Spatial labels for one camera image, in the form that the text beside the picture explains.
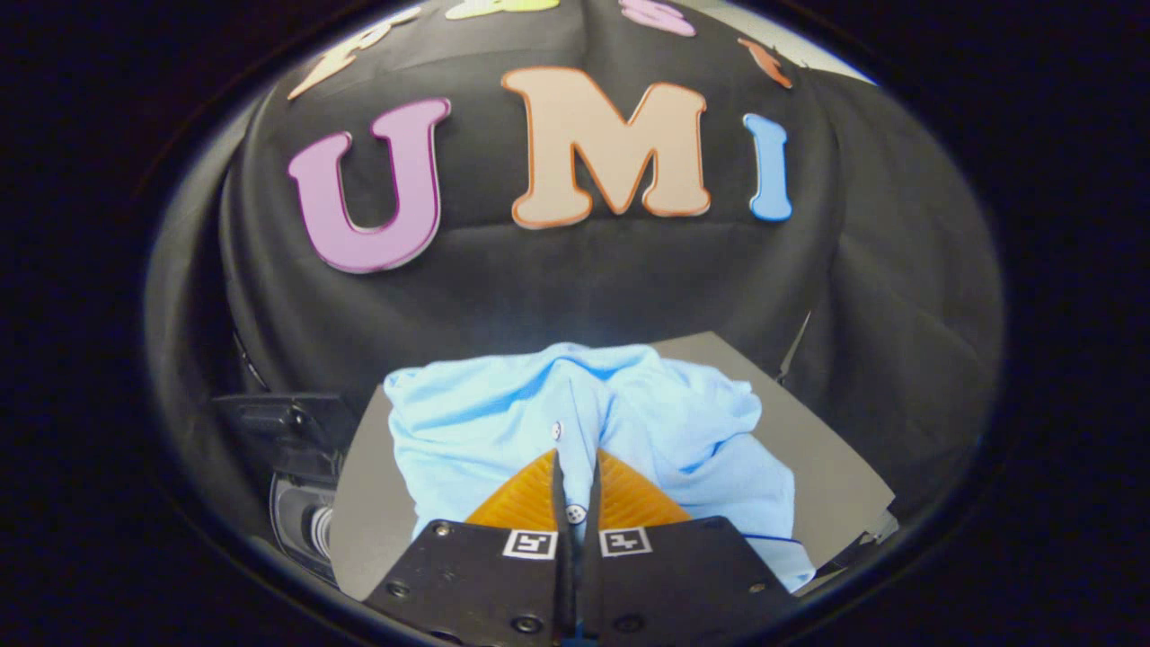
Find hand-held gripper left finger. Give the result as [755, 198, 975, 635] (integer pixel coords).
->
[364, 449, 576, 643]

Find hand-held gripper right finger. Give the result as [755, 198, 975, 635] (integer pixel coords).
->
[575, 449, 796, 643]

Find light blue shirt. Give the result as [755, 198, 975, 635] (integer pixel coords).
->
[385, 341, 817, 594]

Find grey washing machine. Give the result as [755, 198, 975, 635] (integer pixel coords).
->
[268, 472, 344, 585]

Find dark washing machine lid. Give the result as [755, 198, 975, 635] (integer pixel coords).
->
[214, 393, 360, 479]

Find beige cabinet with grey top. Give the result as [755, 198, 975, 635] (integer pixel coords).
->
[330, 331, 899, 601]

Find black backdrop cloth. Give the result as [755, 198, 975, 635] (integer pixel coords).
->
[144, 0, 1005, 540]

